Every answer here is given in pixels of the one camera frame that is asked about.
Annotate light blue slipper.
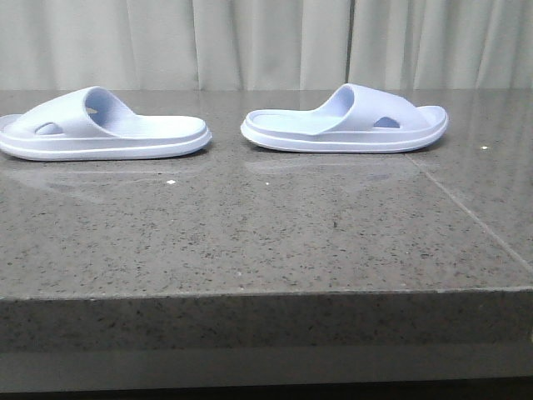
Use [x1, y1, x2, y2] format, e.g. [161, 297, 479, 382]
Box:
[1, 87, 212, 161]
[241, 83, 449, 153]

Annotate pale green curtain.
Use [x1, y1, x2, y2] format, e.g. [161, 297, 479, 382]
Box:
[1, 1, 532, 90]

